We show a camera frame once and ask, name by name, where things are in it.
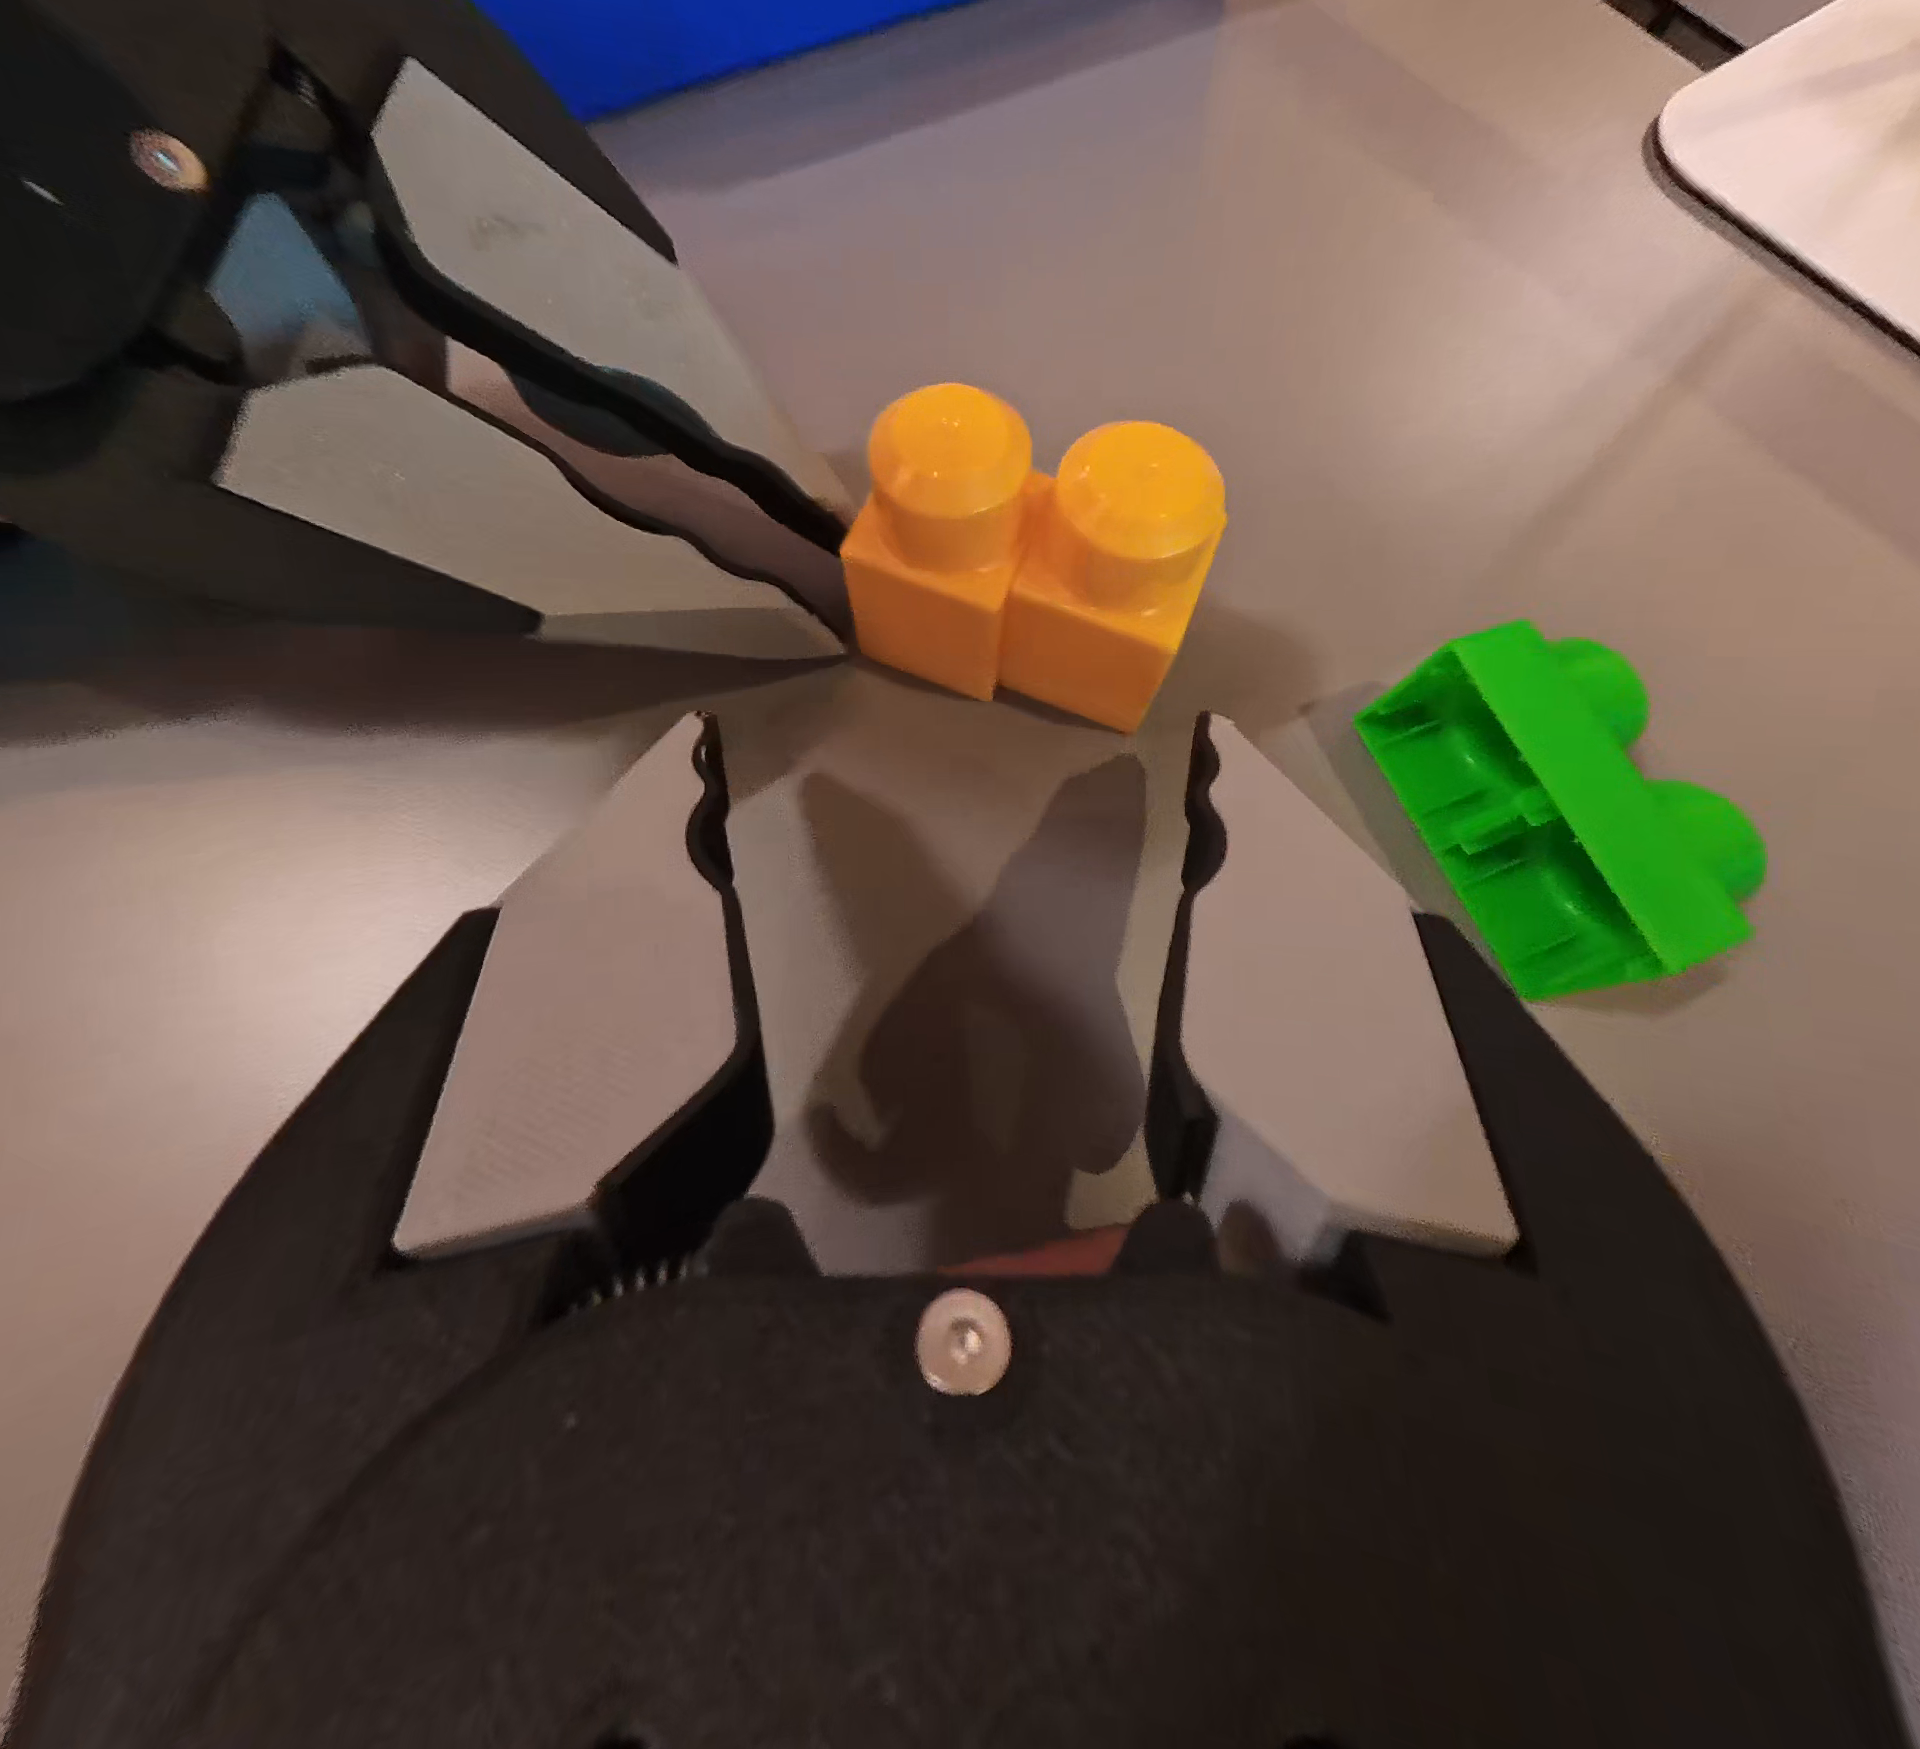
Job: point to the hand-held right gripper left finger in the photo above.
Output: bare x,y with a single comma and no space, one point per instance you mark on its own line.
585,1031

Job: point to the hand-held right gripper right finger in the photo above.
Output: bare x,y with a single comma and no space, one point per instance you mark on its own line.
1335,1031

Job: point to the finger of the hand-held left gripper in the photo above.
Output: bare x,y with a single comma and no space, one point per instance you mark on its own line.
570,248
449,490

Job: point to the green two-stud block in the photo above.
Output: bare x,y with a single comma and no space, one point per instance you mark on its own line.
1546,836

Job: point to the orange single-stud block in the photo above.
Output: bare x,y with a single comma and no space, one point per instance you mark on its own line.
1111,609
929,579

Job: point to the white document stand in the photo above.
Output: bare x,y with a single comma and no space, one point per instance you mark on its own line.
1816,130

